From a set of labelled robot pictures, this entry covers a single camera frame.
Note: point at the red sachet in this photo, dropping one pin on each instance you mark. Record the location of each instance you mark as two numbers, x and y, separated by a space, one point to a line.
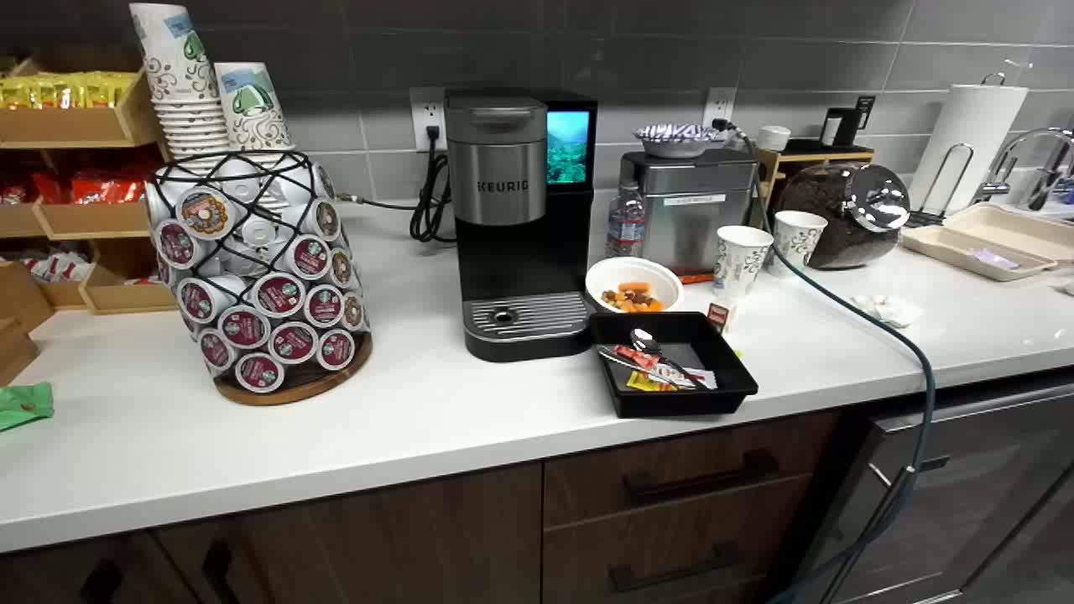
635 356

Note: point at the row of yellow packets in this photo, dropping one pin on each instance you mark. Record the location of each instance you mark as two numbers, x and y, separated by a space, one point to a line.
59 88

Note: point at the black dispenser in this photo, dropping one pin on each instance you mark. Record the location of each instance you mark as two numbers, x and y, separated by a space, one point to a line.
839 126

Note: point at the green packet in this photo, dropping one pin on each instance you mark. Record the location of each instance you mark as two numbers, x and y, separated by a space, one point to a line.
23 404

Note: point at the clear water bottle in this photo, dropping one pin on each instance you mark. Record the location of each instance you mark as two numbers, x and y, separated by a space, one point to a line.
625 222

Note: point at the crumpled white napkin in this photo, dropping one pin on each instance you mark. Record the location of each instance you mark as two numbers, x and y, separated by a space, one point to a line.
889 310

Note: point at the short stack of paper cups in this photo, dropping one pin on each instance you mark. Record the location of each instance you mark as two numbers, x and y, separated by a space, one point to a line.
252 105

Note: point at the dark wood drawer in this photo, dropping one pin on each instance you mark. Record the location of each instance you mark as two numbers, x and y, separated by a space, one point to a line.
587 482
587 558

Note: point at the glass jar of coffee beans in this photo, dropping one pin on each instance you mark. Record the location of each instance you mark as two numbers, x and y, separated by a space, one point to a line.
818 218

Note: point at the yellow sachet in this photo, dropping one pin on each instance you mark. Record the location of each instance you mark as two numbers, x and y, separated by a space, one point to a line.
644 383

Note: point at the white bowl with snacks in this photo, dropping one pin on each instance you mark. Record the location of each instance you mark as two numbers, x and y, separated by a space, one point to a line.
650 273

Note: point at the tall stack of paper cups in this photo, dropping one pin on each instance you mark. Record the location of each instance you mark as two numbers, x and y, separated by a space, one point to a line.
172 67

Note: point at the small red and white packet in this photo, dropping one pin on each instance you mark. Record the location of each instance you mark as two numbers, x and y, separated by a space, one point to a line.
717 317

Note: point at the metal spoon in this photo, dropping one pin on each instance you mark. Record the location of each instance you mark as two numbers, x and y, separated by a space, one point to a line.
644 340

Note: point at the small wooden organizer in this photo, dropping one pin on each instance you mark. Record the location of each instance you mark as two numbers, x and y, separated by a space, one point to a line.
805 157

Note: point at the black and silver coffee machine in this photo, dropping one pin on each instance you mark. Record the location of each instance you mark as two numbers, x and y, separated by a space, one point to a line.
520 260

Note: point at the row of white packets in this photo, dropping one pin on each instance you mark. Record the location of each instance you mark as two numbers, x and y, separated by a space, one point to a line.
54 265

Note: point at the paper towel roll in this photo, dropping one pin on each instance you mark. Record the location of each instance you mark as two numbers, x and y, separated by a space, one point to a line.
973 138

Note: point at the orange packet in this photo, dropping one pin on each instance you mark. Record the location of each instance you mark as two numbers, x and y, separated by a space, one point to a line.
695 277

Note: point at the chrome tap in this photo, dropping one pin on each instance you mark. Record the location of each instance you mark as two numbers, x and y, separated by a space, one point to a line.
1045 168

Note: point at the black plastic tray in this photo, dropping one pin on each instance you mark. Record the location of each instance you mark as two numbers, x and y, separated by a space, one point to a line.
671 404

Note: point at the beige takeaway container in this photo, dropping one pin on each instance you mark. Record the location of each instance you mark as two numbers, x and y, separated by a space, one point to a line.
982 239

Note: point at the dishwasher door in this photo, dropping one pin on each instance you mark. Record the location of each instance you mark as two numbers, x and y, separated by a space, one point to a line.
990 486

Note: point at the heap of coffee pods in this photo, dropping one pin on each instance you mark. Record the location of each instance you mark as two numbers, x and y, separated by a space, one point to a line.
278 295

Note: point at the blue patterned bowl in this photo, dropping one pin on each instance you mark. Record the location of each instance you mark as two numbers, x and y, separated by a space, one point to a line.
675 138

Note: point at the metal paper towel holder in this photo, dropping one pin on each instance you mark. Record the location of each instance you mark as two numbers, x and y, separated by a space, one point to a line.
944 180

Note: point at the wooden snack organizer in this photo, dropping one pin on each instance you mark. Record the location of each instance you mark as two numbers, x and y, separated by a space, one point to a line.
92 126

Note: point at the wall socket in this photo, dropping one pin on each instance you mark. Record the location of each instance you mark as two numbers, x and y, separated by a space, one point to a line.
717 102
419 109

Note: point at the stainless steel box appliance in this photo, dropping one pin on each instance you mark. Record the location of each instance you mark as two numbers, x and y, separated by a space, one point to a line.
688 214

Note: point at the dark wood cabinet door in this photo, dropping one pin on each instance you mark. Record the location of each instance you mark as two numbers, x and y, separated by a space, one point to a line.
50 575
377 537

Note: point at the patterned paper cup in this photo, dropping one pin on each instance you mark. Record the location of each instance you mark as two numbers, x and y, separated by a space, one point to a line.
740 260
797 239

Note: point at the row of red packets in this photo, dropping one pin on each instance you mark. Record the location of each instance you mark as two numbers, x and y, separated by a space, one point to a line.
101 186

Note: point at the white sachet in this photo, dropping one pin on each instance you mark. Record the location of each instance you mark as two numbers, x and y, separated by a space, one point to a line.
701 378

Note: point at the small white cup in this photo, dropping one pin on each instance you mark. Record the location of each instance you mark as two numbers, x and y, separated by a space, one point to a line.
774 138

